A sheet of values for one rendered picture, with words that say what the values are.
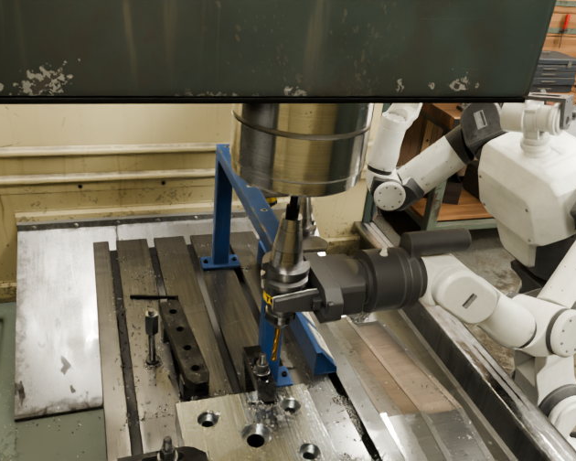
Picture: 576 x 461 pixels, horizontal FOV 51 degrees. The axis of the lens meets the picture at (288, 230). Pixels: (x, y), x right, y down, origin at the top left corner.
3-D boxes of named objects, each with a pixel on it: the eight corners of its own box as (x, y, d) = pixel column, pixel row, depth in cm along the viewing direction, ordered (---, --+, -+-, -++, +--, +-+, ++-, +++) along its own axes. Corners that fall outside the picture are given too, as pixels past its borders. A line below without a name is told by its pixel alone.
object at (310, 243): (322, 237, 110) (322, 233, 109) (332, 252, 105) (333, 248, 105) (285, 240, 107) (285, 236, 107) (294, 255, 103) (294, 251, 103)
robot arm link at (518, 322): (442, 312, 97) (506, 356, 106) (491, 331, 88) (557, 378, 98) (472, 255, 98) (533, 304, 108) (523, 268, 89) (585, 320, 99)
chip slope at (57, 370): (304, 272, 208) (313, 205, 195) (394, 423, 151) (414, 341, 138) (26, 298, 181) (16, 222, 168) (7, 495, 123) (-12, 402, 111)
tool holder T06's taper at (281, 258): (262, 256, 78) (268, 210, 75) (291, 250, 81) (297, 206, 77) (280, 273, 75) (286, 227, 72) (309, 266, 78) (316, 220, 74)
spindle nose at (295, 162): (206, 154, 74) (208, 55, 68) (314, 139, 82) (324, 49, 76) (272, 209, 62) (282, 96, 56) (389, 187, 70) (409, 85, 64)
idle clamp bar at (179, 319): (179, 322, 133) (180, 298, 130) (212, 404, 113) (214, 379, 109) (157, 326, 131) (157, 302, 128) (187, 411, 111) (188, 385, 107)
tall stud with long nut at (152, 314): (158, 356, 123) (157, 305, 117) (160, 365, 120) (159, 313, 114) (144, 358, 122) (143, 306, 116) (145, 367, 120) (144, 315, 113)
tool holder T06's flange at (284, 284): (252, 270, 80) (254, 254, 79) (291, 261, 83) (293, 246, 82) (276, 295, 75) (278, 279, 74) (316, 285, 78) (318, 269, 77)
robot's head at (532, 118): (517, 129, 127) (513, 92, 122) (566, 135, 120) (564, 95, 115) (502, 146, 124) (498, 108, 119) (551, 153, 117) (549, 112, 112)
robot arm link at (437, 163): (389, 204, 162) (460, 154, 154) (395, 227, 150) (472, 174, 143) (363, 174, 158) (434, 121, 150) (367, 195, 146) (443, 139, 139)
